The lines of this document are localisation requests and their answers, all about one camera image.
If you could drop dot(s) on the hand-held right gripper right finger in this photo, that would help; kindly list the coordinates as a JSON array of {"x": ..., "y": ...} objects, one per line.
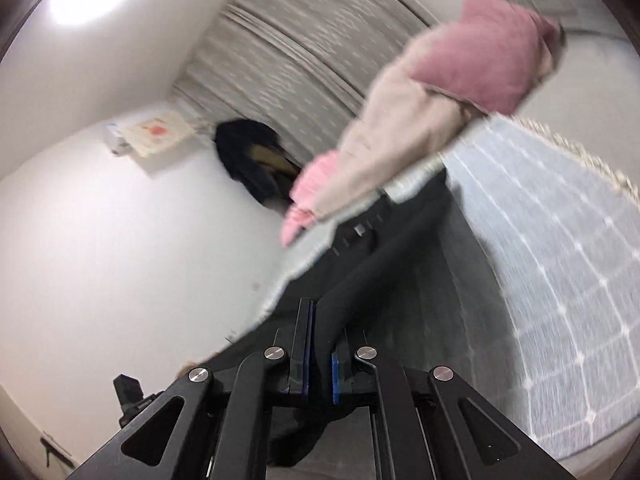
[{"x": 336, "y": 375}]

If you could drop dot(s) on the beige duvet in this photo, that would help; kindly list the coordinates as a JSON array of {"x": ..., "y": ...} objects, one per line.
[{"x": 380, "y": 135}]

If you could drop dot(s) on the light grey checked blanket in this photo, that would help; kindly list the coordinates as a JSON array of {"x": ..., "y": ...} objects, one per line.
[{"x": 550, "y": 260}]

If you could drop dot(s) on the olive hanging garment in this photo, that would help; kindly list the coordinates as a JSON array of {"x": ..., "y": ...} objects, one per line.
[{"x": 270, "y": 160}]

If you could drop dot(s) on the wall poster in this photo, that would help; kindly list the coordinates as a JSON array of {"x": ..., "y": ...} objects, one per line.
[{"x": 155, "y": 140}]

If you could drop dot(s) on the black jacket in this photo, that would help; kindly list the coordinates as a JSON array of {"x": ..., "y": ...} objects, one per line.
[{"x": 350, "y": 280}]

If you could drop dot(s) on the grey star-print curtain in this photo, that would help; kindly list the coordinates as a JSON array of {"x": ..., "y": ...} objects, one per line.
[{"x": 300, "y": 50}]

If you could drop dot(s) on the dark hanging clothes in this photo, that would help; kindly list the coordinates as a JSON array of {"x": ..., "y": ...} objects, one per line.
[{"x": 240, "y": 155}]

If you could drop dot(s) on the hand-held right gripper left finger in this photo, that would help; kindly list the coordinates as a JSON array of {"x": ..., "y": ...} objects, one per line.
[{"x": 310, "y": 350}]

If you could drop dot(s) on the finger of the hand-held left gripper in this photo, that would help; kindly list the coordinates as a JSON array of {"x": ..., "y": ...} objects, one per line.
[{"x": 129, "y": 389}]

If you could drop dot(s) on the pink fleece blanket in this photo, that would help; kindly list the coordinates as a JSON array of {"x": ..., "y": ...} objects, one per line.
[{"x": 312, "y": 185}]

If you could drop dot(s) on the pink velvet pillow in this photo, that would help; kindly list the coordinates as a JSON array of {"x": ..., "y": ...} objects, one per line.
[{"x": 480, "y": 50}]

